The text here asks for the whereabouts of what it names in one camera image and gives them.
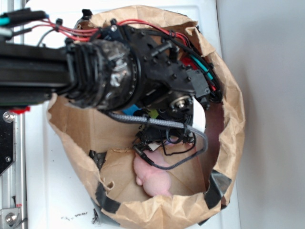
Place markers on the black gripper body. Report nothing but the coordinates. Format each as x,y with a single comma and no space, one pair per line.
142,68

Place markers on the green plush animal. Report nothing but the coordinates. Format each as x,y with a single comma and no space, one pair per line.
153,113

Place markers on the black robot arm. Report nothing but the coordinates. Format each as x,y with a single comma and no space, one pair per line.
29,75

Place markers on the blue rectangular block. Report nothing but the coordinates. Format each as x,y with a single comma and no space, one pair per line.
133,111

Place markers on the brown paper bag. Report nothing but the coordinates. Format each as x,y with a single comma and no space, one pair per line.
100,151

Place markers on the pink plush bunny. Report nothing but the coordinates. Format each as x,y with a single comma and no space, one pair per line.
155,174

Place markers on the aluminium extrusion rail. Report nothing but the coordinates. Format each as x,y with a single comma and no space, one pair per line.
13,197

